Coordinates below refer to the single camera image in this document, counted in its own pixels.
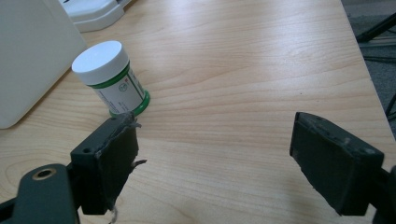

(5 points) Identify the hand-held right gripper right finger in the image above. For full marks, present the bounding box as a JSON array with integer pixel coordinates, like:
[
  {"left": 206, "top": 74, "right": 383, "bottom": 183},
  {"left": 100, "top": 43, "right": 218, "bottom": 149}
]
[{"left": 289, "top": 111, "right": 385, "bottom": 217}]

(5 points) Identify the white box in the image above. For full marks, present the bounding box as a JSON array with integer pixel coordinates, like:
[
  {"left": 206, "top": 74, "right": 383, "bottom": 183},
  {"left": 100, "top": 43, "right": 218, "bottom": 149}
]
[{"left": 0, "top": 0, "right": 88, "bottom": 130}]

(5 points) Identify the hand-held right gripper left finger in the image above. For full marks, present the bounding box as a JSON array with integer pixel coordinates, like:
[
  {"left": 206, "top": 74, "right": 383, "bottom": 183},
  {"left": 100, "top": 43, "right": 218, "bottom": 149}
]
[{"left": 70, "top": 111, "right": 148, "bottom": 217}]

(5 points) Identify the white plastic device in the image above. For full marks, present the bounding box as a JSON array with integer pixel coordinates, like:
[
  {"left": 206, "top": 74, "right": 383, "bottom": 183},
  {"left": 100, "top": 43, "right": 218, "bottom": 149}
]
[{"left": 59, "top": 0, "right": 134, "bottom": 34}]

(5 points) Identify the white green medicine bottle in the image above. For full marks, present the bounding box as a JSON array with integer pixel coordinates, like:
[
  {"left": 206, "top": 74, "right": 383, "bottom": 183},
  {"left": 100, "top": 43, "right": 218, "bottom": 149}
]
[{"left": 71, "top": 40, "right": 151, "bottom": 117}]

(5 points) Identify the black metal stand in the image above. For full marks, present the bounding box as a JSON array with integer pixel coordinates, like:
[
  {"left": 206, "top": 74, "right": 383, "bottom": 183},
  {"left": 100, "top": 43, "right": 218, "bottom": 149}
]
[{"left": 355, "top": 12, "right": 396, "bottom": 44}]

